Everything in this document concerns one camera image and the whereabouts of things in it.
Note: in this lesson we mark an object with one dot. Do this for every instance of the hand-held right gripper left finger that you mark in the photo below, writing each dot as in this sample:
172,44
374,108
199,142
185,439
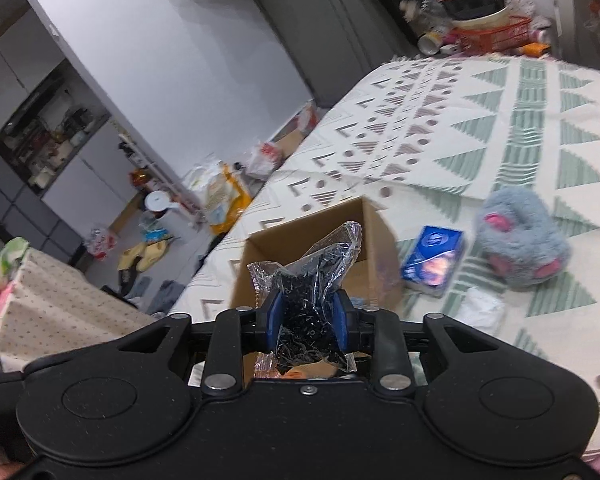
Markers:
275,316

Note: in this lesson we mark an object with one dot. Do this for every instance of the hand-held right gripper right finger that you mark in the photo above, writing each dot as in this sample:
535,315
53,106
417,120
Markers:
339,321

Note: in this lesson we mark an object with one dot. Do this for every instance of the clear bag of black pieces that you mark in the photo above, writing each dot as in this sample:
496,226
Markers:
305,285

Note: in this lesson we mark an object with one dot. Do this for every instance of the brown cardboard box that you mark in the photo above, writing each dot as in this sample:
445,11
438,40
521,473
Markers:
372,242

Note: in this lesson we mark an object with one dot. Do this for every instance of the blue packet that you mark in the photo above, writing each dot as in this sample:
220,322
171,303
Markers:
431,260

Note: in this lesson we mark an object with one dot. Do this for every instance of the yellow plastic bag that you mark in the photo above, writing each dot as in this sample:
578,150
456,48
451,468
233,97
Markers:
225,200

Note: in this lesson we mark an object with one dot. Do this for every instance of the white crumpled plastic wrapper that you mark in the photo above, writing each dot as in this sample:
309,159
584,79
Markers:
480,310

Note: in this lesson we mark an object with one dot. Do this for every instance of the yellow slippers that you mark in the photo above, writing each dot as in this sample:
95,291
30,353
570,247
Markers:
142,256

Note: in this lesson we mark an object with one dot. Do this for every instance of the white red plastic bag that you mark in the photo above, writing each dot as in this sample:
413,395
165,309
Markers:
267,157

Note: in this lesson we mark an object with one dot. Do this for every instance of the white pot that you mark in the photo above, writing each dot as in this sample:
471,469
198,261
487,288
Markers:
157,202

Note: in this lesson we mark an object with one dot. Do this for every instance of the red white snack packet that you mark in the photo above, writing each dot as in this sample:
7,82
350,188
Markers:
101,245

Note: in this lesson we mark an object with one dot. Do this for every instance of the grey plush slippers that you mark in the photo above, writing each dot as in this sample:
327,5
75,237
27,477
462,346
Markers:
520,232

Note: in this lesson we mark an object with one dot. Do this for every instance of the dotted beige cloth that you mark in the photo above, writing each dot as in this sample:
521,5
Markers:
65,310

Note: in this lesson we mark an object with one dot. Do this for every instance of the grey white shelf cabinet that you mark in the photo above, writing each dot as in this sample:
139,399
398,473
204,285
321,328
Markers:
35,160

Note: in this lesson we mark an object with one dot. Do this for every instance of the paper cup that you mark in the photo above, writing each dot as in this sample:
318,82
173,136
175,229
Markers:
430,44

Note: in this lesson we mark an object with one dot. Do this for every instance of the grey wardrobe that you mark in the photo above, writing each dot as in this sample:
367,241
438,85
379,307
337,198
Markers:
325,25

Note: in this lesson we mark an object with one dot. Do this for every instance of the red plastic basket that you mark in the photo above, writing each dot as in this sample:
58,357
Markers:
495,35

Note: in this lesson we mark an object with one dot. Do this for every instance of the orange packet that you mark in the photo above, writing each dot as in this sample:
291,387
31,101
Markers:
536,49

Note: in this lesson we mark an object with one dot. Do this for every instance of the black bowl with wooden rim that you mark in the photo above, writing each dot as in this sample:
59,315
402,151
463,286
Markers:
472,5

